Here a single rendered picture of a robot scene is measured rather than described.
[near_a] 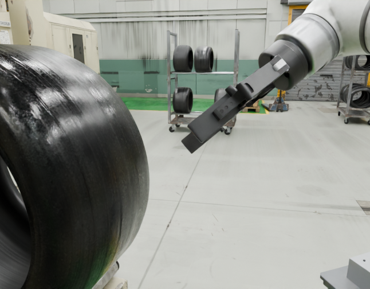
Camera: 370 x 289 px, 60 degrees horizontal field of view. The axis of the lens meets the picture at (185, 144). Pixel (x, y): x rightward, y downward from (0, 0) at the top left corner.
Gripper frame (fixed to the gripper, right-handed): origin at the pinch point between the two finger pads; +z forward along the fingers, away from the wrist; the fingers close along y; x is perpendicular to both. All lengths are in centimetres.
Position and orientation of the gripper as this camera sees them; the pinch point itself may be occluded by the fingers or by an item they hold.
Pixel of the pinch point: (195, 137)
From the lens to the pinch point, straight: 48.6
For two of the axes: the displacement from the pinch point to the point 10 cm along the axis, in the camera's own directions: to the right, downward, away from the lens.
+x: -6.4, -7.7, 0.6
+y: -0.7, 1.3, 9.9
